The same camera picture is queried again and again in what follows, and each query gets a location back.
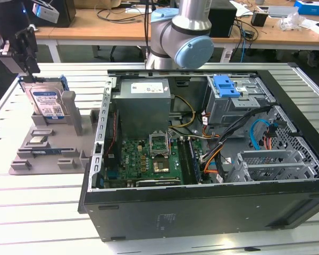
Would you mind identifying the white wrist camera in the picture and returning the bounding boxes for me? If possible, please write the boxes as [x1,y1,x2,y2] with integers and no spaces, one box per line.
[31,0,60,24]

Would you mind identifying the black cable loop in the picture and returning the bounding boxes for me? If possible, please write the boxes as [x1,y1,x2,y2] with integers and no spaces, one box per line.
[96,7,147,25]

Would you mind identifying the small black box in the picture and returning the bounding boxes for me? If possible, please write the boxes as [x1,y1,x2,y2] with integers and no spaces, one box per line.
[208,5,239,38]

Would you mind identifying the grey power supply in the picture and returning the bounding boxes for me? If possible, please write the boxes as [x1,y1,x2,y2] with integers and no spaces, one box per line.
[111,78,175,133]

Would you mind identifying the metal drive cage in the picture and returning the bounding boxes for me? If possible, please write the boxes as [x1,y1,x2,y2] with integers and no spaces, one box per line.
[204,75,276,127]

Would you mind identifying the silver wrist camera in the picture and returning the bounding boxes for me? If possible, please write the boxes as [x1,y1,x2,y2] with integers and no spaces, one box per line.
[0,41,25,74]

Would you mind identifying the hard disk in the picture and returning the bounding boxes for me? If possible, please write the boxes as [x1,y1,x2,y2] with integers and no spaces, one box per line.
[17,75,70,120]

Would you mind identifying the blue cardboard box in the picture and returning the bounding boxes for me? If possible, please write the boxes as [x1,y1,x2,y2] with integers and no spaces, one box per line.
[293,0,319,16]

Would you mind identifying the black cable bundle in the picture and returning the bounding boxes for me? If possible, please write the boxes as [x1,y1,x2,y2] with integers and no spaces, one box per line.
[202,105,272,163]

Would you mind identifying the grey parts rack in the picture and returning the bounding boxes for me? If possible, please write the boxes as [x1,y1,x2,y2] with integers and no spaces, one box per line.
[9,90,100,176]

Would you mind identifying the silver CPU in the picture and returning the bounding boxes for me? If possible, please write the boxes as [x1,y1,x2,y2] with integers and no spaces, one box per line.
[29,136,48,146]

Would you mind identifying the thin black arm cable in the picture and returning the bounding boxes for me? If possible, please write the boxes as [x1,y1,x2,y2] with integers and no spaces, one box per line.
[144,0,153,63]

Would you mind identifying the blue wire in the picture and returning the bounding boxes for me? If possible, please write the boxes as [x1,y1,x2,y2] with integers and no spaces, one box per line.
[249,119,279,149]

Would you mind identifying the long wooden desk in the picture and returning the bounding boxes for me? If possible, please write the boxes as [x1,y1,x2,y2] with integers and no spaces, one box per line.
[0,5,319,64]

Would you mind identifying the metal socket cover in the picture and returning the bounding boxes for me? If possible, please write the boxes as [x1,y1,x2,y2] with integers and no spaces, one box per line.
[148,132,172,158]

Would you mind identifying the orange yellow power wires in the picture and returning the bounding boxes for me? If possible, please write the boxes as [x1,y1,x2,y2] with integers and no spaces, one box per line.
[202,148,222,176]

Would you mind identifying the black graphics card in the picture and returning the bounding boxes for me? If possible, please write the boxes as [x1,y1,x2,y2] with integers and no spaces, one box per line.
[135,178,182,186]

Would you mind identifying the green installed RAM stick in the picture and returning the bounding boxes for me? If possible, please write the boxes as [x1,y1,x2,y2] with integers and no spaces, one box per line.
[188,138,203,184]

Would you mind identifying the black RAM slot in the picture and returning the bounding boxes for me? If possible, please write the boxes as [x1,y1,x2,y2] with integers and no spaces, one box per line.
[177,137,195,185]

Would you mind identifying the large black box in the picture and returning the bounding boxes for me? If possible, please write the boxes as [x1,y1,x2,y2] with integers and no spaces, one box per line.
[26,0,77,28]

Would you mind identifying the yellow black wire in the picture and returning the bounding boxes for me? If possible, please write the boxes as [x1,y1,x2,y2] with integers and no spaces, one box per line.
[170,95,196,130]

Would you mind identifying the black PC case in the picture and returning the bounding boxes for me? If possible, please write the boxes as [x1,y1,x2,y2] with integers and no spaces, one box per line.
[78,62,319,242]

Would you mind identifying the CPU socket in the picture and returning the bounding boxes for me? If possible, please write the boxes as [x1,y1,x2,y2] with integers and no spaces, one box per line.
[152,158,172,173]

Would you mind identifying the blue plastic latch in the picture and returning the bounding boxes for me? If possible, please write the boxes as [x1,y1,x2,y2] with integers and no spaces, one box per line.
[213,75,241,98]

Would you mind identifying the orange red wire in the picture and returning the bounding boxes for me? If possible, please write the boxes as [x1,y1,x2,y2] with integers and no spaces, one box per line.
[264,127,276,151]

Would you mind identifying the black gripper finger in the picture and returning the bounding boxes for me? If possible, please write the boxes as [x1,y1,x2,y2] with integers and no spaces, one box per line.
[26,52,41,80]

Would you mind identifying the clear plastic bag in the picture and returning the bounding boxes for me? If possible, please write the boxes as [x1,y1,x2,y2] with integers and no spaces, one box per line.
[278,12,308,31]

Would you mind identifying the green motherboard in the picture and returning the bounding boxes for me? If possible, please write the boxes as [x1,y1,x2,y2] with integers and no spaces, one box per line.
[103,135,211,188]

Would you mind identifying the flat grey box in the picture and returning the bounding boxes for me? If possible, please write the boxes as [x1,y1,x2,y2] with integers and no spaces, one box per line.
[267,5,300,19]

